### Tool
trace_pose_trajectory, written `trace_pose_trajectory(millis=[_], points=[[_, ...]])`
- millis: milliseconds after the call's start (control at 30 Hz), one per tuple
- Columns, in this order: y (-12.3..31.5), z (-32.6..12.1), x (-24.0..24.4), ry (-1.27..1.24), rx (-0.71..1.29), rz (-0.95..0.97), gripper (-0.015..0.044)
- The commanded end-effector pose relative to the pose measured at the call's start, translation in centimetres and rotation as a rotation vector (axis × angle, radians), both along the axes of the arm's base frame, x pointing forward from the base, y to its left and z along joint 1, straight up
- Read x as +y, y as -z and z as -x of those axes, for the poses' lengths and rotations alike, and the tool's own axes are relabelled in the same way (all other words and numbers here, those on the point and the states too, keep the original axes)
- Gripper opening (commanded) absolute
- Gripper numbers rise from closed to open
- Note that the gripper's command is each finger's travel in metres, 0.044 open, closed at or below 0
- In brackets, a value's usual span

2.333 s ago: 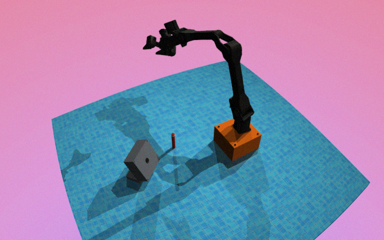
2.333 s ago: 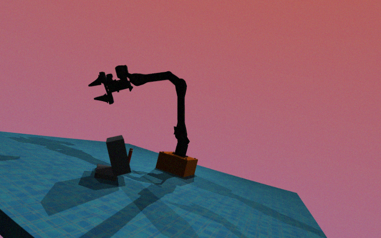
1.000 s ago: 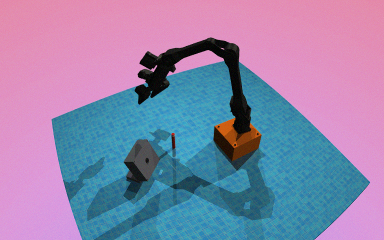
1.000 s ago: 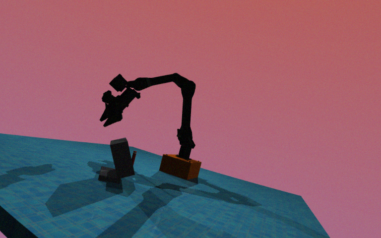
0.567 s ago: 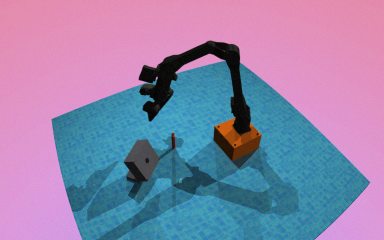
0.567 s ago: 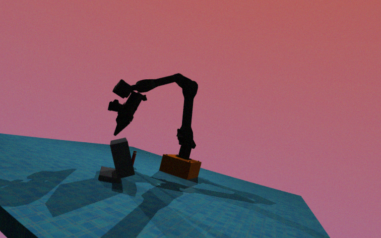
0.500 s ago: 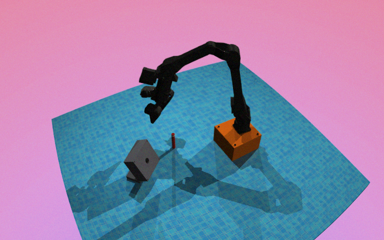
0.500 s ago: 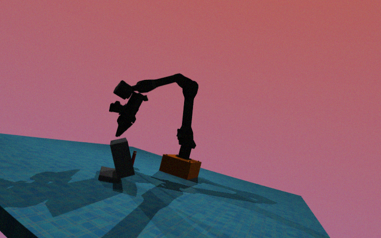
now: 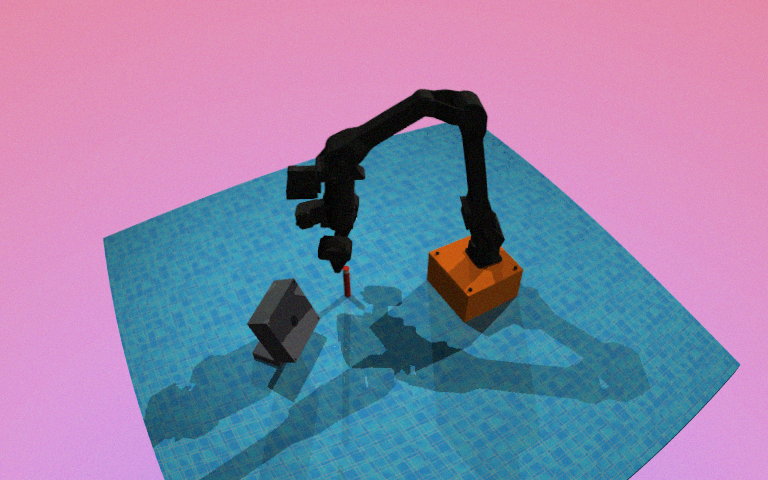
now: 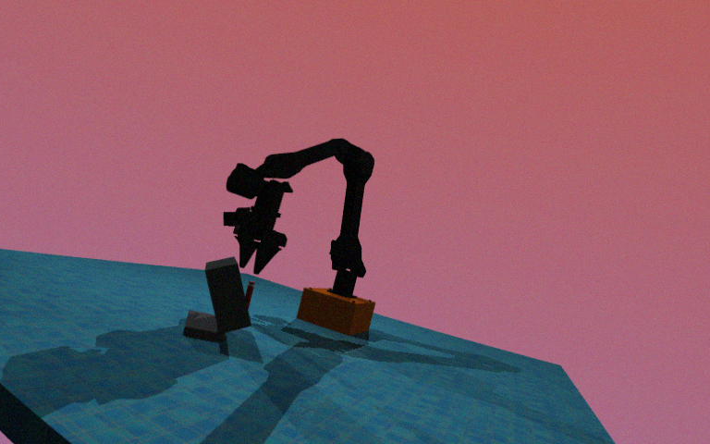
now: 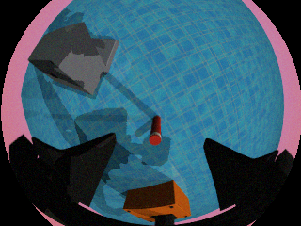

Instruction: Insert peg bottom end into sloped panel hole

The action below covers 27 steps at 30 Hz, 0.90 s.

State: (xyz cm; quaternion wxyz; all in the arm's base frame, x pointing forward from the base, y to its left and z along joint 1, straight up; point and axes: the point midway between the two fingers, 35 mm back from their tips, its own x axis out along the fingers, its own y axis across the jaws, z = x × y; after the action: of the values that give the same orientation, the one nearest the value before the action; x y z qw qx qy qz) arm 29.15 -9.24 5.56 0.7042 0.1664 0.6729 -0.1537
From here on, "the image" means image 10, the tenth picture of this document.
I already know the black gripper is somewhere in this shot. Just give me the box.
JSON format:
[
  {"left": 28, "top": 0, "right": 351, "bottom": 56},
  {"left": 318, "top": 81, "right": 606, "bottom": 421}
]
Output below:
[{"left": 233, "top": 202, "right": 287, "bottom": 275}]

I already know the dark red peg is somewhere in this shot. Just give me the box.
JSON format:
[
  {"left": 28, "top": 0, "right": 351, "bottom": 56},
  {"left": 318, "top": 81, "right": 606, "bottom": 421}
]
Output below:
[{"left": 245, "top": 281, "right": 255, "bottom": 309}]

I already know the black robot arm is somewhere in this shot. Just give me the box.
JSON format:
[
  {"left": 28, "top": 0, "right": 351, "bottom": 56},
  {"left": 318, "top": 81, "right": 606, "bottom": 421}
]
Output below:
[{"left": 224, "top": 139, "right": 374, "bottom": 298}]

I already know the dark grey sloped panel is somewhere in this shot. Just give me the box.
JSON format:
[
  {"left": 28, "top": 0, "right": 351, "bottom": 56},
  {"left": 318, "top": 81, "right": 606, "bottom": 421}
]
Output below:
[{"left": 182, "top": 256, "right": 251, "bottom": 343}]

